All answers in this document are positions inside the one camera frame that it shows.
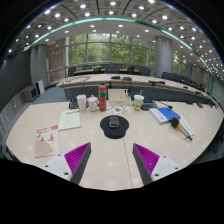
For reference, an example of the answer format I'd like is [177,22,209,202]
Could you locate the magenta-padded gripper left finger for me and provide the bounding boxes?
[39,142,92,185]

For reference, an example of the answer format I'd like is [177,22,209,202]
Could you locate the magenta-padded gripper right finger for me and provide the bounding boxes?
[132,143,183,186]

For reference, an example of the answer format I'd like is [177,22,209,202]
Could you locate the black computer mouse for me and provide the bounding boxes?
[109,116,120,129]

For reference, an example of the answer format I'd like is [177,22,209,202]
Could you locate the black mouse pad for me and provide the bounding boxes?
[99,115,130,140]

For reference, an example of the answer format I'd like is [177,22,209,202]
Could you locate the red and pink magazine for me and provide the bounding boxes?
[34,124,60,159]

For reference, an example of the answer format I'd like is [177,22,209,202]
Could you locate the white booklet with red heading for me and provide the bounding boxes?
[57,108,82,132]

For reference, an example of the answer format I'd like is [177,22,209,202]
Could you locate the blue and white book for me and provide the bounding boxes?
[148,106,181,125]

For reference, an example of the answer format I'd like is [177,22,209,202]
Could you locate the white paper cup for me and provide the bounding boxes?
[76,94,88,113]

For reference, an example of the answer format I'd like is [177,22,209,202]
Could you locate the printed takeaway cup with straw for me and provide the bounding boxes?
[133,89,145,112]

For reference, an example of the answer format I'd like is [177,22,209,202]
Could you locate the colourful printed leaflet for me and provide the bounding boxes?
[106,105,132,117]

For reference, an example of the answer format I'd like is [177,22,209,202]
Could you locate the red bottle with green band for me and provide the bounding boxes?
[97,84,108,112]

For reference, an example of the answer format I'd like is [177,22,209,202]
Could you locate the white desk organizer box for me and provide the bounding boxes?
[107,88,133,107]

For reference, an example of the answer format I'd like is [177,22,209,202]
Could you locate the white leaning board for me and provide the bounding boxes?
[36,79,46,96]

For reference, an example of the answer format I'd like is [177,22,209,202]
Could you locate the grey box monitor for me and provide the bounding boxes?
[21,84,40,103]

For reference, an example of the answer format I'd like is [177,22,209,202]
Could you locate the curved conference table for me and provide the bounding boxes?
[56,73,214,106]

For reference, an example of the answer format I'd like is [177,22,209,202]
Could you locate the dark office chairs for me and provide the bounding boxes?
[67,64,214,91]

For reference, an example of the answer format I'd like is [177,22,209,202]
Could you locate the ceiling lights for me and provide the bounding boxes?
[6,0,224,81]

